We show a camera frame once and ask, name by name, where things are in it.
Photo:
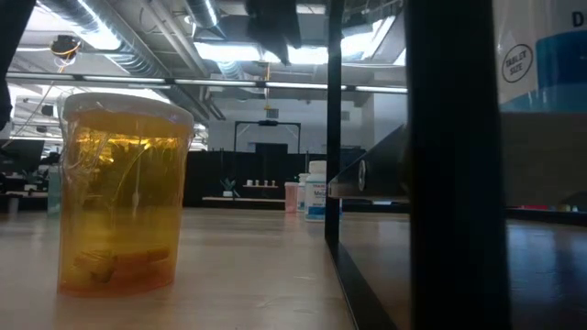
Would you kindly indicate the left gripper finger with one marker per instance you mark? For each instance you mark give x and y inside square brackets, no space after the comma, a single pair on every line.
[280,51]

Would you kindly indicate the large amber pill bottle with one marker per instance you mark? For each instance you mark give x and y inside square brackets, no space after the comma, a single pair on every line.
[124,206]

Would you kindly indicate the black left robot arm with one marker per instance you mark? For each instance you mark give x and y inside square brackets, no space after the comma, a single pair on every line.
[14,27]

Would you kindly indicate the small background wooden shelf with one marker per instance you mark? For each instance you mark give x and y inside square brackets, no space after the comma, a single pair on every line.
[260,186]

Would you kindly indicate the bright ceiling lamp panel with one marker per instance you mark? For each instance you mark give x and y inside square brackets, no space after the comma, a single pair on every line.
[229,52]
[312,55]

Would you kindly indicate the grey ceiling unit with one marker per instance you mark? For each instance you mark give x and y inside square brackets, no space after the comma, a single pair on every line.
[314,23]

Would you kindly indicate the small grey hanging sign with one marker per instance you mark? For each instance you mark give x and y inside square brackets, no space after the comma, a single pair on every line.
[272,113]

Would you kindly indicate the long ceiling light strip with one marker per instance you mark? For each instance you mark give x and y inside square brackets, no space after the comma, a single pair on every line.
[220,83]

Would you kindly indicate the bright ceiling skylight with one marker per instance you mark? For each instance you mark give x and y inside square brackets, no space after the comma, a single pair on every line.
[362,46]

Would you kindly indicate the small background potted plant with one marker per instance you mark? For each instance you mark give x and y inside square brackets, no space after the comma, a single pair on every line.
[228,185]

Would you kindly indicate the small pink pill bottle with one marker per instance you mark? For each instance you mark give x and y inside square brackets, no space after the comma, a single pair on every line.
[291,199]

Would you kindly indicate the background wooden table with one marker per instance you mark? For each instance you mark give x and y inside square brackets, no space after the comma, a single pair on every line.
[243,199]

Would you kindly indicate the clear small cup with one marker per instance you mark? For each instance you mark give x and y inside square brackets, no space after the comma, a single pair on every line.
[54,192]

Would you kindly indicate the dark background monitor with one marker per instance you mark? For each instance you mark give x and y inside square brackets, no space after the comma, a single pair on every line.
[20,156]

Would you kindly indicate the silver round ventilation duct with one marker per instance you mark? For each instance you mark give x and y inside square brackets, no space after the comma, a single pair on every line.
[204,11]

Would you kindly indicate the black background rig frame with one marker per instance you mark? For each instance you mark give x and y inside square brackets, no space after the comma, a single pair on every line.
[268,123]

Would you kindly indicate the silver spiral ventilation duct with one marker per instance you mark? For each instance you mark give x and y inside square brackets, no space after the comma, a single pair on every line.
[137,64]

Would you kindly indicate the black partition wall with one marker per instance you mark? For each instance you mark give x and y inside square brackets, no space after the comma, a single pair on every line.
[206,179]

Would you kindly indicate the black ceiling camera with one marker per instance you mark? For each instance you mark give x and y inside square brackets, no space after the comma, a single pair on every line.
[65,46]

